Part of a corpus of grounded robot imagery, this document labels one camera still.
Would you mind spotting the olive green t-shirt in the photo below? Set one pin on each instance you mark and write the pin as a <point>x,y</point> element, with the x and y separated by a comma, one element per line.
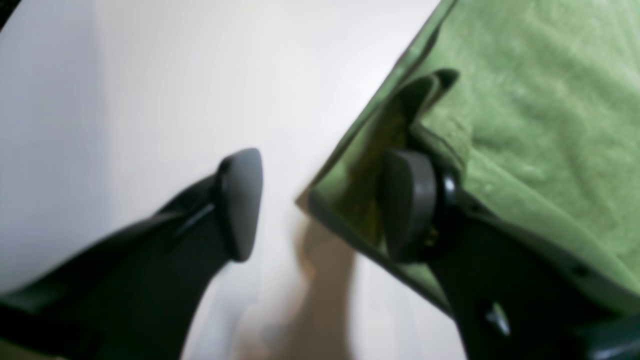
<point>534,104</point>

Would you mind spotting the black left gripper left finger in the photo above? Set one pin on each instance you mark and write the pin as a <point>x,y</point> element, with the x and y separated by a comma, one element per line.
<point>133,295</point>

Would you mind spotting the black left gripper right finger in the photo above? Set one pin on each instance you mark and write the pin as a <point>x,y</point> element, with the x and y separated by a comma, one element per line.
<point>513,295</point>

